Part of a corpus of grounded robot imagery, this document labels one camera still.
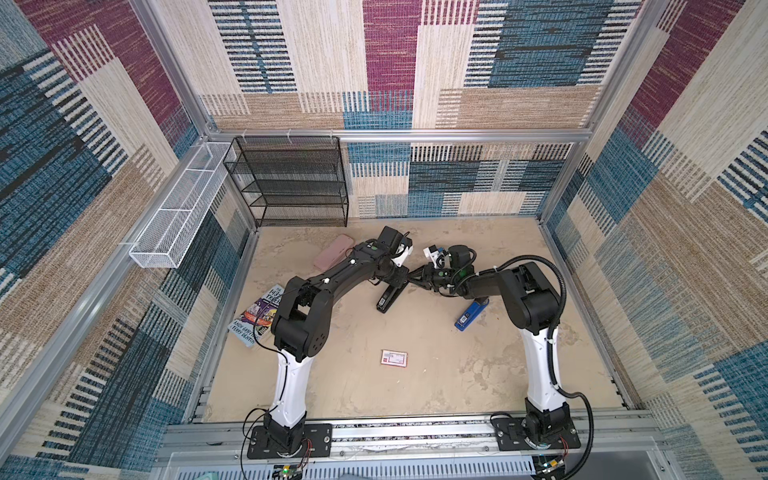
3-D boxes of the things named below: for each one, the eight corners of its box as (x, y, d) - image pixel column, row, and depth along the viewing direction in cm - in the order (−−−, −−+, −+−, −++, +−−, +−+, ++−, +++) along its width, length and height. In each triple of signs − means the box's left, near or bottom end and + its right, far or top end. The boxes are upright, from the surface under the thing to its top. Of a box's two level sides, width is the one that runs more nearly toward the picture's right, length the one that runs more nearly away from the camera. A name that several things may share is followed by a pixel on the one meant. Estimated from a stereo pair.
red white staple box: (379, 364, 88) (379, 361, 86) (381, 351, 90) (381, 348, 88) (407, 368, 87) (407, 365, 85) (408, 355, 89) (408, 352, 88)
